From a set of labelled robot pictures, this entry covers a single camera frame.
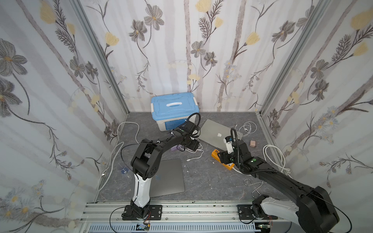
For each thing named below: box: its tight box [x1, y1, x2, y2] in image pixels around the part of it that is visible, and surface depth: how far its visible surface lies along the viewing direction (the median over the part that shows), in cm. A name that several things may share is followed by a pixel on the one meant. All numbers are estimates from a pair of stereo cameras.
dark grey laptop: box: [149, 158, 185, 198], surface depth 84 cm
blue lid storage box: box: [150, 92, 200, 132], surface depth 103 cm
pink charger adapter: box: [249, 139, 256, 148], surface depth 103 cm
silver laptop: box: [198, 118, 243, 151], surface depth 111 cm
